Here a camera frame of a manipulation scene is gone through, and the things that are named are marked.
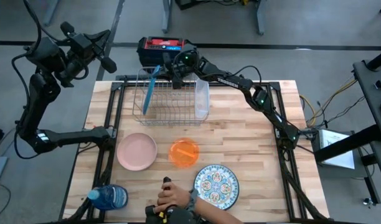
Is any blue water bottle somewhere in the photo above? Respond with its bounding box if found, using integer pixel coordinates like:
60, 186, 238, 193
87, 184, 129, 211

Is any person's forearm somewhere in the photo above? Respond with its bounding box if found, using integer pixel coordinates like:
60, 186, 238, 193
193, 197, 243, 224

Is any black stand beam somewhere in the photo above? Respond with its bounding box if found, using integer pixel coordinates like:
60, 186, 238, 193
314, 123, 381, 163

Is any yellow floor cable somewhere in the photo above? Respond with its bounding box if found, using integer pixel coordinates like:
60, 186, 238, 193
299, 79, 358, 127

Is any colourful floral patterned plate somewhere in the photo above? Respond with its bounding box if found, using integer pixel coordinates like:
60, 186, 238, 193
194, 164, 240, 211

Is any clear plastic cutlery tub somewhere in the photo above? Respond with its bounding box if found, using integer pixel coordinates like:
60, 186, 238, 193
194, 78, 210, 120

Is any plain blue plate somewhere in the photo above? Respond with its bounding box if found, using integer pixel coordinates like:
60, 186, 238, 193
142, 64, 161, 116

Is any black floor cable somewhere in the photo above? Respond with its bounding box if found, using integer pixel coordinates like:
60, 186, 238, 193
314, 95, 365, 129

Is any dark side table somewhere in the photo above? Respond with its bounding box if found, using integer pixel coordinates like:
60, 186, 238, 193
352, 49, 381, 175

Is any grey box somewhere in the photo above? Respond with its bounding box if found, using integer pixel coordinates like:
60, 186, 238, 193
311, 128, 361, 172

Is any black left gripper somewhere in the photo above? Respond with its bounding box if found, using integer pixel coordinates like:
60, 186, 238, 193
60, 21, 118, 74

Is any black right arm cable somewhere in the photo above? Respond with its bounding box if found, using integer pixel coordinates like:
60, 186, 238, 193
229, 64, 263, 90

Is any black hand-held device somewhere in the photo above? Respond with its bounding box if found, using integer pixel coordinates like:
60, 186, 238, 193
144, 176, 207, 224

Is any grey wire dish rack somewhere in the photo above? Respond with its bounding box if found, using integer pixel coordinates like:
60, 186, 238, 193
132, 66, 210, 127

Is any red and black battery box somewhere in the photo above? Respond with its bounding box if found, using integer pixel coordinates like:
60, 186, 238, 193
136, 36, 192, 68

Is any black aluminium table frame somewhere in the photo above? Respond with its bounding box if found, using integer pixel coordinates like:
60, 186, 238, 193
58, 74, 330, 223

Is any grey table leg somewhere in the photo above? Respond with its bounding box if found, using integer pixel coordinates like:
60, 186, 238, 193
42, 0, 60, 27
161, 0, 174, 34
255, 0, 268, 35

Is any white sheet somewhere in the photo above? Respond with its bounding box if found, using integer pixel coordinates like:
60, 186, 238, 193
321, 129, 355, 170

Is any pink plate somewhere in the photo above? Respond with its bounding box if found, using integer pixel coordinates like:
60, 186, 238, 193
116, 133, 158, 172

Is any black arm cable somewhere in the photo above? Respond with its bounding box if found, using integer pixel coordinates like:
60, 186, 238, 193
229, 64, 263, 90
10, 0, 44, 160

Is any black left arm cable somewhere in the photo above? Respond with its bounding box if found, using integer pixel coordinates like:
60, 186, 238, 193
10, 0, 44, 160

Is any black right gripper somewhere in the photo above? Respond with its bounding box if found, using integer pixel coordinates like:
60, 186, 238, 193
161, 58, 187, 90

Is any person's hand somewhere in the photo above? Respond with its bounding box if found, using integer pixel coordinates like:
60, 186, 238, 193
154, 182, 192, 214

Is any person's wrist watch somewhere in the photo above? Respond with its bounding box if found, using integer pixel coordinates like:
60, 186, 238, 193
186, 189, 200, 213

